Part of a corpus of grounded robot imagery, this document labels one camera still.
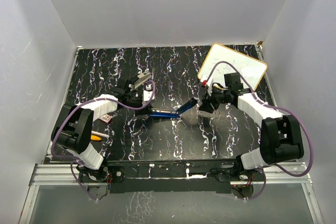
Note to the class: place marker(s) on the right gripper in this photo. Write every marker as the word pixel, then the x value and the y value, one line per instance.
pixel 205 105

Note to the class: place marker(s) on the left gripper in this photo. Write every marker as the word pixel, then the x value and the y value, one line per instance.
pixel 146 110

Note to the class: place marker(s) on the red staple box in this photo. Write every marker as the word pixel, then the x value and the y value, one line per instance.
pixel 106 118

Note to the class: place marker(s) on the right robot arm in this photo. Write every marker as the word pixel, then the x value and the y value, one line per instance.
pixel 280 135

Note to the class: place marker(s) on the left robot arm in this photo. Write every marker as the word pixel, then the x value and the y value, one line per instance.
pixel 73 127

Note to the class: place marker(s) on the white marker pen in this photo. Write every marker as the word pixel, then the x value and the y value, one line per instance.
pixel 100 134

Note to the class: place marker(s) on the yellow framed whiteboard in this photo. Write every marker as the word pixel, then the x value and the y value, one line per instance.
pixel 222 60

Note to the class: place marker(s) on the orange marker cap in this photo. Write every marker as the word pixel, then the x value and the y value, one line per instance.
pixel 95 138

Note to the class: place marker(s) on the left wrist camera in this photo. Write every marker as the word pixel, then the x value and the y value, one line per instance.
pixel 148 93

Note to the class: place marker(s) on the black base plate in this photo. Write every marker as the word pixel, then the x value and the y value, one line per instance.
pixel 216 175

